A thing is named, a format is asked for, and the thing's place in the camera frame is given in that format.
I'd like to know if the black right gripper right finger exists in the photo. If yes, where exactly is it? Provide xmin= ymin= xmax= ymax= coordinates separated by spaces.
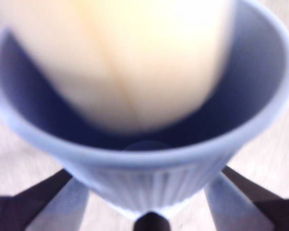
xmin=205 ymin=165 xmax=289 ymax=231

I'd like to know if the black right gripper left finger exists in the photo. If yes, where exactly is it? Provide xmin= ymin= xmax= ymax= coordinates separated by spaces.
xmin=0 ymin=167 xmax=90 ymax=231

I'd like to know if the blue ribbed plastic cup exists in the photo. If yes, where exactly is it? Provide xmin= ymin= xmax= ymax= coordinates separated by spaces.
xmin=0 ymin=0 xmax=289 ymax=223

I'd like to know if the grey-handled sponge cup brush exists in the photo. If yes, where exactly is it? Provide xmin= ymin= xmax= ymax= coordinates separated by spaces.
xmin=4 ymin=0 xmax=232 ymax=134

